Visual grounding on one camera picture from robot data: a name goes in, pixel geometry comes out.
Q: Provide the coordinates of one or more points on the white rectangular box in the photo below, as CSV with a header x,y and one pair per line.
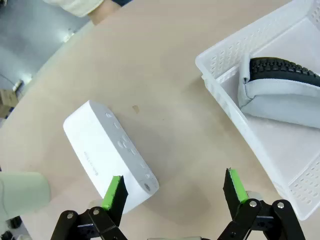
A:
x,y
100,150

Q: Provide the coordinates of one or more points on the person's right hand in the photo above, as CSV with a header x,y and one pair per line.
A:
x,y
103,16

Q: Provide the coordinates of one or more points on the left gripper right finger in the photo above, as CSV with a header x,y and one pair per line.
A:
x,y
235,197

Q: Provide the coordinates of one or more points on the pale green plastic cup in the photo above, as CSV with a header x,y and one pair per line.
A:
x,y
22,192

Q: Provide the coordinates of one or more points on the person's right forearm beige sleeve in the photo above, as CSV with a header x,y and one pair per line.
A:
x,y
72,6

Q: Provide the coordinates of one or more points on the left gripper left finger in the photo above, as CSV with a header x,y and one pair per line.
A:
x,y
113,200

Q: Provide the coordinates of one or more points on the brown cardboard box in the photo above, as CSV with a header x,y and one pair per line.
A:
x,y
7,102

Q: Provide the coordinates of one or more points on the white perforated plastic basket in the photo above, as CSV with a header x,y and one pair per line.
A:
x,y
270,150

